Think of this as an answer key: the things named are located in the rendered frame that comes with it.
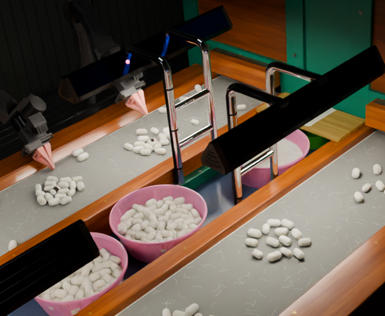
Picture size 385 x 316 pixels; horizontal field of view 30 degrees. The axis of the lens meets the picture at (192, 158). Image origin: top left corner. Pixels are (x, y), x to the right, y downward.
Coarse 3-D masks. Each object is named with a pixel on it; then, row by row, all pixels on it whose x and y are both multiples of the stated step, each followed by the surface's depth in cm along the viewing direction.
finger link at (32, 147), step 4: (40, 140) 221; (32, 144) 220; (36, 144) 220; (40, 144) 221; (44, 144) 221; (48, 144) 222; (28, 148) 219; (32, 148) 219; (36, 148) 220; (44, 148) 222; (48, 148) 222; (28, 152) 219; (32, 152) 221; (48, 152) 222; (48, 156) 222; (52, 160) 222
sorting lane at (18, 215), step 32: (224, 96) 255; (128, 128) 242; (160, 128) 240; (192, 128) 238; (64, 160) 229; (96, 160) 227; (128, 160) 225; (160, 160) 223; (0, 192) 216; (32, 192) 215; (96, 192) 211; (0, 224) 202; (32, 224) 201
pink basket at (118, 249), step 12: (96, 240) 190; (108, 240) 188; (120, 252) 185; (120, 276) 174; (108, 288) 171; (36, 300) 174; (48, 300) 169; (84, 300) 169; (48, 312) 176; (60, 312) 173
